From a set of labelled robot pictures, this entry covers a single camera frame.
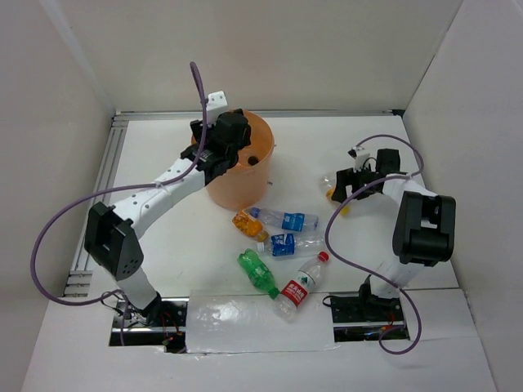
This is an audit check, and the orange plastic bin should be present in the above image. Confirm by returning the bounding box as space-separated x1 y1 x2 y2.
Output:
206 110 275 210

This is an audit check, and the aluminium frame rail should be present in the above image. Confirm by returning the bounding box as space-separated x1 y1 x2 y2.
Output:
64 109 404 300

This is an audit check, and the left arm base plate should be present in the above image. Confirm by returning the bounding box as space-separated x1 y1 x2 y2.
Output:
105 297 189 354

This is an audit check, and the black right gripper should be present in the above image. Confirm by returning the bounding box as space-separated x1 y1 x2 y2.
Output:
331 163 378 203

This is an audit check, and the red label water bottle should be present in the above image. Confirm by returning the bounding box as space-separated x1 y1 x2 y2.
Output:
275 251 329 322

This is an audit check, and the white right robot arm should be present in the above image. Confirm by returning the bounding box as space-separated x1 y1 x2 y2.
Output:
330 146 456 320

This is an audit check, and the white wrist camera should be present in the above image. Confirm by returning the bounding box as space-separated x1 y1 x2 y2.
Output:
206 91 229 124
348 146 370 172

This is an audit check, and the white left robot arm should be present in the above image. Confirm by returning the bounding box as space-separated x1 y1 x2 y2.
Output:
84 109 251 326

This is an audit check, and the white cap blue label bottle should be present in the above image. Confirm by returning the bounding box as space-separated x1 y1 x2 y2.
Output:
257 233 326 260

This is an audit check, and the black label cola bottle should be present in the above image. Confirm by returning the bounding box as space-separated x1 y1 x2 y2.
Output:
248 155 259 166

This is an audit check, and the yellow cap clear bottle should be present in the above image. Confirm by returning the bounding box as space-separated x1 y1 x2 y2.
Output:
320 173 341 208

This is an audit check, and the blue cap water bottle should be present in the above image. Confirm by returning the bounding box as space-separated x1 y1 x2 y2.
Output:
247 207 319 232

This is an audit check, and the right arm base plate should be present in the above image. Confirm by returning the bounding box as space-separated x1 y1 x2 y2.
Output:
322 295 409 343

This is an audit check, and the green plastic bottle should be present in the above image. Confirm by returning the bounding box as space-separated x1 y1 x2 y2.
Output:
237 248 279 300

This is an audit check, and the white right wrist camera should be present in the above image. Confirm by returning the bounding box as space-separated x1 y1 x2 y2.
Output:
348 146 370 172

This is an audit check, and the orange juice bottle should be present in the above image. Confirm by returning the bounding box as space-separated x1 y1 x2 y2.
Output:
232 210 269 242

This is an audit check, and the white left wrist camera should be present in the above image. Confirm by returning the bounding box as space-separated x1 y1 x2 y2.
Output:
206 91 229 124

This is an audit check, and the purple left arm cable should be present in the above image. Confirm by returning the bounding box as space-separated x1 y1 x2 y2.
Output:
30 61 209 348

